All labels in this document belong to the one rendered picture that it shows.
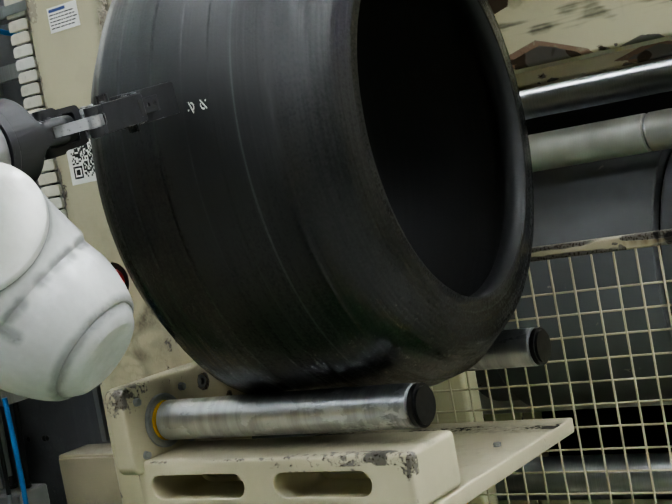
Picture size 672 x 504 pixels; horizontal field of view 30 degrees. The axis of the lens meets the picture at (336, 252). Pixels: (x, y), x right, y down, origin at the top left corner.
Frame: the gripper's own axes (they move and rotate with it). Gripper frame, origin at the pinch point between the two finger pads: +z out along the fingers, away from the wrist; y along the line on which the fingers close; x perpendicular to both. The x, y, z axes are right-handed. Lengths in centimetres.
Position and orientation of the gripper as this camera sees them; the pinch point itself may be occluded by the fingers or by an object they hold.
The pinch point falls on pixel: (145, 105)
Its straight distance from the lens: 114.8
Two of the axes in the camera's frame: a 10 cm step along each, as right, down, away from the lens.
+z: 5.2, -2.8, 8.1
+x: 2.5, 9.5, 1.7
